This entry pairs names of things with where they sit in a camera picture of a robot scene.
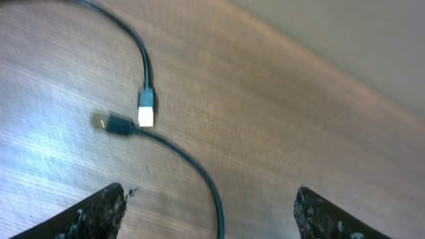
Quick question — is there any black USB cable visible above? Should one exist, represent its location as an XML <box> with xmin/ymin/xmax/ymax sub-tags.
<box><xmin>74</xmin><ymin>0</ymin><xmax>156</xmax><ymax>128</ymax></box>
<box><xmin>91</xmin><ymin>111</ymin><xmax>226</xmax><ymax>239</ymax></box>

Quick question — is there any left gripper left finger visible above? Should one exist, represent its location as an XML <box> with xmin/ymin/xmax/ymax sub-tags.
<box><xmin>11</xmin><ymin>183</ymin><xmax>127</xmax><ymax>239</ymax></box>

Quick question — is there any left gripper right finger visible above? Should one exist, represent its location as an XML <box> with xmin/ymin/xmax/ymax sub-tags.
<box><xmin>294</xmin><ymin>186</ymin><xmax>388</xmax><ymax>239</ymax></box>

